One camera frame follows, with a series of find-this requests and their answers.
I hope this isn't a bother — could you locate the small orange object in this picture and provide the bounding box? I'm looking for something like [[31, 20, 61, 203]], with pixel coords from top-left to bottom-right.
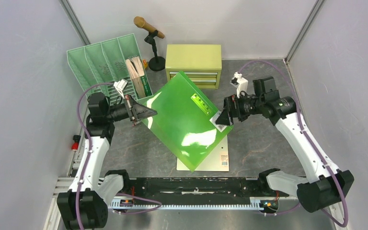
[[142, 59, 148, 69]]

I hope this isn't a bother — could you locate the mint green file organizer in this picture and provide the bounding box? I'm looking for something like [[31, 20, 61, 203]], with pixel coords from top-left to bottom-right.
[[67, 34, 142, 103]]

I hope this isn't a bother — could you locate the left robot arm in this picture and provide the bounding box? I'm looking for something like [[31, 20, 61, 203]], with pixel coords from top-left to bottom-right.
[[57, 92, 157, 230]]

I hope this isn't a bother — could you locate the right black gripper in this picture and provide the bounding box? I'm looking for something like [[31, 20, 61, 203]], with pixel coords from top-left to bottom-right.
[[215, 91, 264, 126]]

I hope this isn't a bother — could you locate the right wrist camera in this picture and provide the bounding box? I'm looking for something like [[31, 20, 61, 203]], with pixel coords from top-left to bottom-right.
[[230, 72, 248, 98]]

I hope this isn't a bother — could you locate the brown microphone on stand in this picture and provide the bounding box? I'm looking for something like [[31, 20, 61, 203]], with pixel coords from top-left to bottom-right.
[[133, 16, 166, 71]]

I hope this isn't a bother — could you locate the yellow-green drawer chest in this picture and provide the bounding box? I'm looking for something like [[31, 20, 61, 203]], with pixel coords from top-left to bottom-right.
[[165, 44, 222, 89]]

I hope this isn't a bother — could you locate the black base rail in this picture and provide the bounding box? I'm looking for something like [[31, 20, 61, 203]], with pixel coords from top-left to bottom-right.
[[120, 177, 267, 206]]

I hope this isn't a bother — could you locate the green plastic folder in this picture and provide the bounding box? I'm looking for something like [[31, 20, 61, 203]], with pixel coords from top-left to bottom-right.
[[139, 71, 233, 172]]

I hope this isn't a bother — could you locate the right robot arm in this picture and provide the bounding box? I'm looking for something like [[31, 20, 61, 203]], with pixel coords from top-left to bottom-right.
[[210, 73, 354, 213]]

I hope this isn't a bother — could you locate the red knob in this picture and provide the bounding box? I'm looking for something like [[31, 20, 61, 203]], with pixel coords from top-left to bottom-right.
[[71, 135, 81, 151]]

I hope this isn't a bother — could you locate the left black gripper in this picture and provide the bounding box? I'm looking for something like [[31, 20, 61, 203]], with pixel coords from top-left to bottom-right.
[[104, 94, 157, 122]]

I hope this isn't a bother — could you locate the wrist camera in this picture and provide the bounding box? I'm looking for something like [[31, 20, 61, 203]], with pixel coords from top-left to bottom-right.
[[230, 72, 248, 98], [113, 79, 128, 99]]

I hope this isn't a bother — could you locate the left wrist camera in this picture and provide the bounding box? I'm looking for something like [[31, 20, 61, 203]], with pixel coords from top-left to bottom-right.
[[113, 79, 128, 99]]

